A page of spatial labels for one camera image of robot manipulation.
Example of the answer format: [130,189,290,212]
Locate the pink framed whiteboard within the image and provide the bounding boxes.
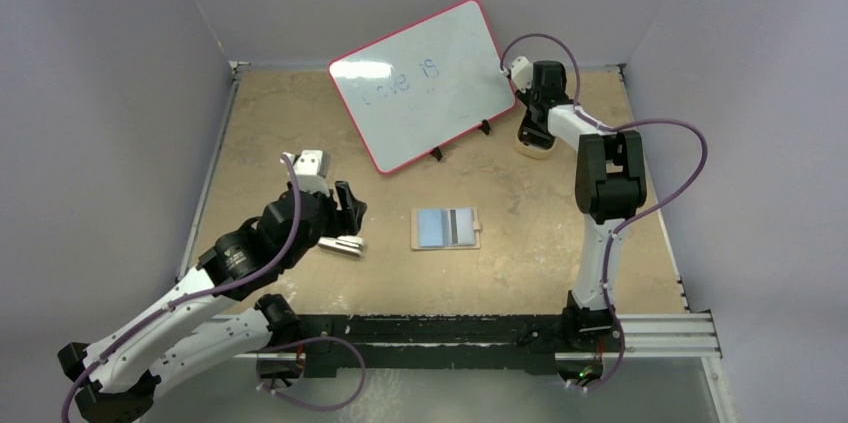
[328,0,516,175]

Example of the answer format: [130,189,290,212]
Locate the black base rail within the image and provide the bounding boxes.
[267,313,624,386]

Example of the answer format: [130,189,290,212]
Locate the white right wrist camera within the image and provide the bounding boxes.
[508,56,533,93]

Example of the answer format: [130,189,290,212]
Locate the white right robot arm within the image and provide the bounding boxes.
[515,60,647,350]

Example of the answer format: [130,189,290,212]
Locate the grey card with stripe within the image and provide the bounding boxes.
[446,207,476,247]

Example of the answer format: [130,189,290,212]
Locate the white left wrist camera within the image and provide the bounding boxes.
[293,150,331,196]

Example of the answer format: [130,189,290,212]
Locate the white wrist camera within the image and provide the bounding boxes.
[293,150,331,196]
[508,56,533,93]

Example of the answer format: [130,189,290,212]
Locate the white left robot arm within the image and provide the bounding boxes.
[57,181,367,422]

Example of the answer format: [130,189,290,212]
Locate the black whiteboard stand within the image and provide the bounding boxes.
[429,119,491,162]

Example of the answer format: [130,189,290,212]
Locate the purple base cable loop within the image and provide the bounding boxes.
[256,336,368,412]

